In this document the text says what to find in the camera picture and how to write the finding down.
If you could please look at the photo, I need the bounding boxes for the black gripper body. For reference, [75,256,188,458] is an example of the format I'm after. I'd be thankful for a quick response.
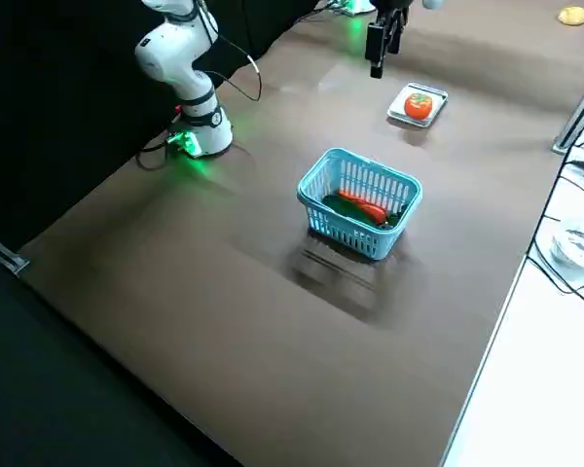
[372,0,413,28]

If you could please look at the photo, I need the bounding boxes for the orange-red plastic tomato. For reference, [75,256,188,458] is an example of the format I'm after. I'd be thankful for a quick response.
[402,92,434,120]

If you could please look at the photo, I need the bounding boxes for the silver digital kitchen scale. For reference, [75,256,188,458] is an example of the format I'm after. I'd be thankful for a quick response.
[386,82,449,128]

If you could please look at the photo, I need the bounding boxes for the light blue plastic basket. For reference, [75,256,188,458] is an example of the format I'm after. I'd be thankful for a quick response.
[296,148,423,262]

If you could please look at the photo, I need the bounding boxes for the orange ridged plastic carrot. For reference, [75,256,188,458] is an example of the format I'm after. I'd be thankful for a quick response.
[339,190,389,225]

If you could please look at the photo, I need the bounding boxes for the clear glass bowl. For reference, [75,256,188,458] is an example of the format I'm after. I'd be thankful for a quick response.
[549,218,584,271]

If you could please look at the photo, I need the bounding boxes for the dangling black arm cable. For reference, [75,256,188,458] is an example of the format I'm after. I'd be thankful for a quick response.
[198,32,264,103]

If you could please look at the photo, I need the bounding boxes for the aluminium frame post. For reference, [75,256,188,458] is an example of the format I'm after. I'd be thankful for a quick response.
[0,228,31,278]
[552,62,584,155]

